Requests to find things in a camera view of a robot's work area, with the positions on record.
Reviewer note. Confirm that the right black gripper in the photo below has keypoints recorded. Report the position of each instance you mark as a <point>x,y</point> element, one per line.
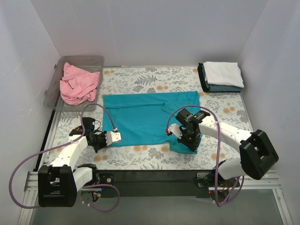
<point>189,139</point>

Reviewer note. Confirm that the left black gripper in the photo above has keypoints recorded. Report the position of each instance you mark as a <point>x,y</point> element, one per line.
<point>101,140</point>

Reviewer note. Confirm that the teal t shirt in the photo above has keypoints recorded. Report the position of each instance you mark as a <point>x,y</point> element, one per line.
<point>141,119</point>

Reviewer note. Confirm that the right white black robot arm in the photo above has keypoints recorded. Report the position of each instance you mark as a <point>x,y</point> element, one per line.
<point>257,154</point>

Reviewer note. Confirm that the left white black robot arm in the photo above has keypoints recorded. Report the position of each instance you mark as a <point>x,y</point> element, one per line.
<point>59,182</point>

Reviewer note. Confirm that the floral table mat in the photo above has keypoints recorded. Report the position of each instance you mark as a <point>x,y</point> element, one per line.
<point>228,107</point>

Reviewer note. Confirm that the folded grey-blue t shirt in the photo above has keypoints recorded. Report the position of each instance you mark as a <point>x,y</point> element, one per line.
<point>223,88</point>

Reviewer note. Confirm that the pink t shirt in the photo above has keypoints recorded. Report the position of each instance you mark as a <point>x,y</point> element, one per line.
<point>78,85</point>

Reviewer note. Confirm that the clear plastic bin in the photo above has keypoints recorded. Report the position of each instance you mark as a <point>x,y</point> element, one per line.
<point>90,63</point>

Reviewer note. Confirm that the folded white t shirt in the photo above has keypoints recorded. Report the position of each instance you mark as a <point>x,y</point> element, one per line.
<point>223,73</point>

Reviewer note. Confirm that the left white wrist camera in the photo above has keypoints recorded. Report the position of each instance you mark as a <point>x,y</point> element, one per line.
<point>112,137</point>

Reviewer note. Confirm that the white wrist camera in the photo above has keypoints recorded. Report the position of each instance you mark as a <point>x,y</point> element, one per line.
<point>174,129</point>
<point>112,137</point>

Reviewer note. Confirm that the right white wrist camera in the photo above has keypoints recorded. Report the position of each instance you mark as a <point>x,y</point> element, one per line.
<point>174,129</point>

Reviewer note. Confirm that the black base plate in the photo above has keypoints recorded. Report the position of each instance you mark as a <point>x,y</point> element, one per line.
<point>156,183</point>

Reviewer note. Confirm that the aluminium frame rail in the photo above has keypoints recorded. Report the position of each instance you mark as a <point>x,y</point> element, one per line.
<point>169,198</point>

